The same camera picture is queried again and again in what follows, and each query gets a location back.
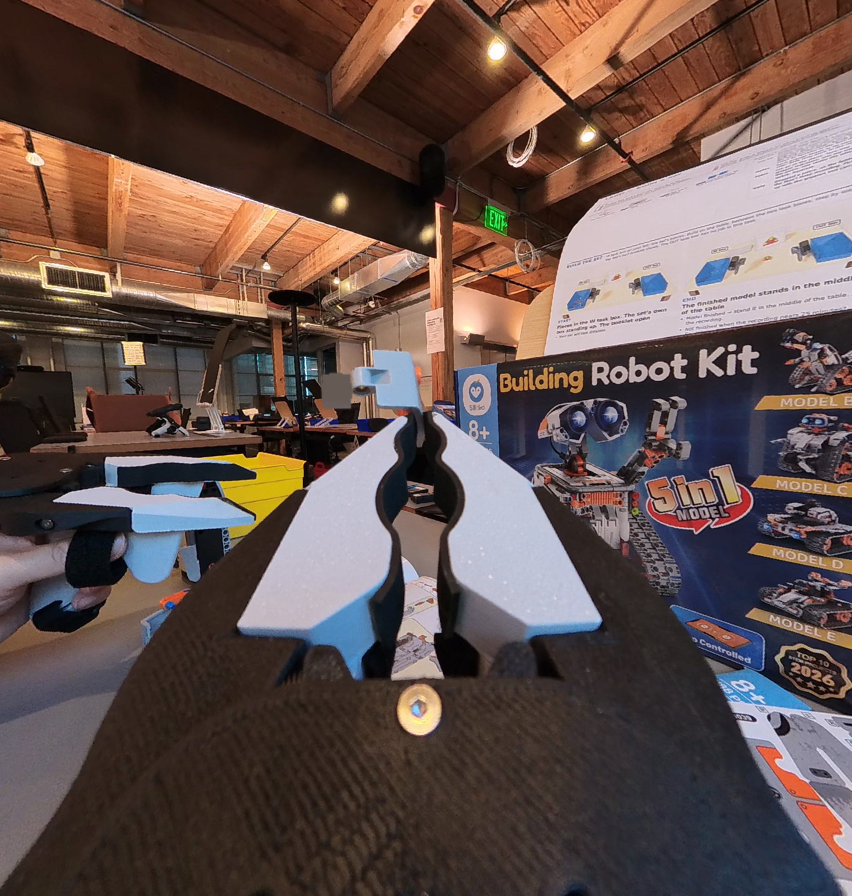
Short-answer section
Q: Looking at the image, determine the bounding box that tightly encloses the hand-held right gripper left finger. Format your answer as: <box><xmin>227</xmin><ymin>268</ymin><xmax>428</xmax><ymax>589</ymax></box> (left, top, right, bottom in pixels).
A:
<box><xmin>237</xmin><ymin>416</ymin><xmax>416</xmax><ymax>680</ymax></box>

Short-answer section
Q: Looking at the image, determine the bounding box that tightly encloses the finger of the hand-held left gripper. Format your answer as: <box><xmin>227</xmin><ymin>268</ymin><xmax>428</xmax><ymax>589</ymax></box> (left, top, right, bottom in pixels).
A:
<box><xmin>54</xmin><ymin>486</ymin><xmax>258</xmax><ymax>534</ymax></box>
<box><xmin>104</xmin><ymin>455</ymin><xmax>258</xmax><ymax>499</ymax></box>

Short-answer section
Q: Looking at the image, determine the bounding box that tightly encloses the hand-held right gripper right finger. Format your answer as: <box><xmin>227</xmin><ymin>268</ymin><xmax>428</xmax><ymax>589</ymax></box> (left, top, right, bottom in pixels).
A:
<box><xmin>429</xmin><ymin>413</ymin><xmax>603</xmax><ymax>679</ymax></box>

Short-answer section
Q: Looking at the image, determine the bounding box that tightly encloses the grey angled building brick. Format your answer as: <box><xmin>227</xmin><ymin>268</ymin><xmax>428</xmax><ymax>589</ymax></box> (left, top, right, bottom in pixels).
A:
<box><xmin>349</xmin><ymin>350</ymin><xmax>427</xmax><ymax>452</ymax></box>

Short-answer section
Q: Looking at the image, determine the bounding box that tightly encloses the person's left hand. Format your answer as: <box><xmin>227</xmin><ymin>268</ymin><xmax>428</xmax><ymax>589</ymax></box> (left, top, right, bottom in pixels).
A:
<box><xmin>0</xmin><ymin>533</ymin><xmax>129</xmax><ymax>655</ymax></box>

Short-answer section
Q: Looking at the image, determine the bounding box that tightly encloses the brown wooden table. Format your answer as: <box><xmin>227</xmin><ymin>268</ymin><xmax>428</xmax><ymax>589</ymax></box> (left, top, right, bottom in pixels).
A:
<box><xmin>30</xmin><ymin>430</ymin><xmax>263</xmax><ymax>457</ymax></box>

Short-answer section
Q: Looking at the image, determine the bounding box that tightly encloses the spare white black gripper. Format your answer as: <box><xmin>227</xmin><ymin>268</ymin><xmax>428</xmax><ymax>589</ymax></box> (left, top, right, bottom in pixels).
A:
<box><xmin>146</xmin><ymin>404</ymin><xmax>191</xmax><ymax>439</ymax></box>

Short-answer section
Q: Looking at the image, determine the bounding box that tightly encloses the black building beam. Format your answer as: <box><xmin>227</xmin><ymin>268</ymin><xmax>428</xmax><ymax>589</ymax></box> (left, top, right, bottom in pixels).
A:
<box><xmin>192</xmin><ymin>521</ymin><xmax>233</xmax><ymax>583</ymax></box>

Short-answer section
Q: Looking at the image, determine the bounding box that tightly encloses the yellow plastic bin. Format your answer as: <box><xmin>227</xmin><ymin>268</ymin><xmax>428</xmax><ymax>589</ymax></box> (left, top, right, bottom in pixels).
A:
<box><xmin>202</xmin><ymin>451</ymin><xmax>307</xmax><ymax>540</ymax></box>

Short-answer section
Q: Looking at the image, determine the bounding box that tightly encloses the white tilted stand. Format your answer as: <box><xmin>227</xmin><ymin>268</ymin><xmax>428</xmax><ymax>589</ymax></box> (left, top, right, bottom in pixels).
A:
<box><xmin>196</xmin><ymin>364</ymin><xmax>226</xmax><ymax>430</ymax></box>

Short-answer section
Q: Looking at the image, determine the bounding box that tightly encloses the grey orange brick assembly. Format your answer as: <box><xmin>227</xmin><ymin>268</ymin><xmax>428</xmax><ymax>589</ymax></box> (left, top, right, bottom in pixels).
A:
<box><xmin>140</xmin><ymin>589</ymin><xmax>191</xmax><ymax>649</ymax></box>

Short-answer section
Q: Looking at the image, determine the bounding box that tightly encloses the white ceiling vent grille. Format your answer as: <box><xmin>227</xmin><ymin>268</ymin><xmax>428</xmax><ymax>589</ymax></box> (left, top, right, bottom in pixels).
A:
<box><xmin>40</xmin><ymin>261</ymin><xmax>113</xmax><ymax>298</ymax></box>

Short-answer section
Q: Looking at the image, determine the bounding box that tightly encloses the dark blue robot kit box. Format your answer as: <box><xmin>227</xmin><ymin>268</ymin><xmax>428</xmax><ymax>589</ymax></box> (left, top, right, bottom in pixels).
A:
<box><xmin>454</xmin><ymin>307</ymin><xmax>852</xmax><ymax>718</ymax></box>

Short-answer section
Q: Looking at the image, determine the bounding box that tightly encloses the curved plywood board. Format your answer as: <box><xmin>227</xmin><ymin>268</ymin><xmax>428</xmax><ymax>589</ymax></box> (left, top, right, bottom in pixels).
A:
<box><xmin>517</xmin><ymin>287</ymin><xmax>561</xmax><ymax>362</ymax></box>

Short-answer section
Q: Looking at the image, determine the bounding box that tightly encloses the grey orange sticker sheet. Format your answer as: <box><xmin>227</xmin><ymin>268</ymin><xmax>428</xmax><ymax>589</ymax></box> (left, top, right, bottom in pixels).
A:
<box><xmin>730</xmin><ymin>702</ymin><xmax>852</xmax><ymax>876</ymax></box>

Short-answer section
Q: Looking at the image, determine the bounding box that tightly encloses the white printed instruction sheet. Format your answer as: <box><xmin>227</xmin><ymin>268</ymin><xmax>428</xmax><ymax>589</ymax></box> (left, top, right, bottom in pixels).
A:
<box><xmin>544</xmin><ymin>104</ymin><xmax>852</xmax><ymax>357</ymax></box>

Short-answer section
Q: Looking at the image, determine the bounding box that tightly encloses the round silver air duct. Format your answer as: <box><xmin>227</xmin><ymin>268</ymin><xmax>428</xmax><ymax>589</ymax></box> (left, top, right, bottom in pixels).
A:
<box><xmin>0</xmin><ymin>255</ymin><xmax>374</xmax><ymax>344</ymax></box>

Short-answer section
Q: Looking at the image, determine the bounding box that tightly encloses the wooden post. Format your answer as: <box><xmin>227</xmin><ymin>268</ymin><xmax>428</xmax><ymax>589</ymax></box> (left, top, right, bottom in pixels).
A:
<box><xmin>429</xmin><ymin>203</ymin><xmax>457</xmax><ymax>404</ymax></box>

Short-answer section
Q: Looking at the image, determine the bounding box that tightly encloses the rectangular silver air duct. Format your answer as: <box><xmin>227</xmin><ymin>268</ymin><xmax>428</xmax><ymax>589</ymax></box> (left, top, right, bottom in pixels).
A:
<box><xmin>321</xmin><ymin>251</ymin><xmax>431</xmax><ymax>310</ymax></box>

